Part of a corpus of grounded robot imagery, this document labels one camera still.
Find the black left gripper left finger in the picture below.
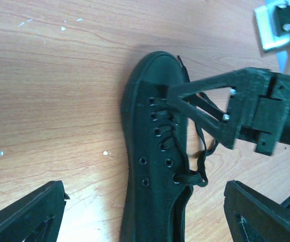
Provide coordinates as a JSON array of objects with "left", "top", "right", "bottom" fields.
[{"left": 0, "top": 180, "right": 69, "bottom": 241}]

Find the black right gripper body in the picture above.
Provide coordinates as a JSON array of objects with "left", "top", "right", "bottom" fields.
[{"left": 238, "top": 73, "right": 290, "bottom": 154}]

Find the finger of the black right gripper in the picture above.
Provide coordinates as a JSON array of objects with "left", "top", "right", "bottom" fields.
[{"left": 167, "top": 68, "right": 272, "bottom": 149}]

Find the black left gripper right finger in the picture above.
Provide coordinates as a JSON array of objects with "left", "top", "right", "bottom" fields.
[{"left": 224, "top": 180, "right": 290, "bottom": 241}]

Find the black canvas sneaker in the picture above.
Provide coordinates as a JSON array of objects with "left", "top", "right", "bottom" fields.
[{"left": 120, "top": 51, "right": 193, "bottom": 241}]

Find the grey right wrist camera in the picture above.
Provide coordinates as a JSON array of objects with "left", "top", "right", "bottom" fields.
[{"left": 254, "top": 1, "right": 290, "bottom": 75}]

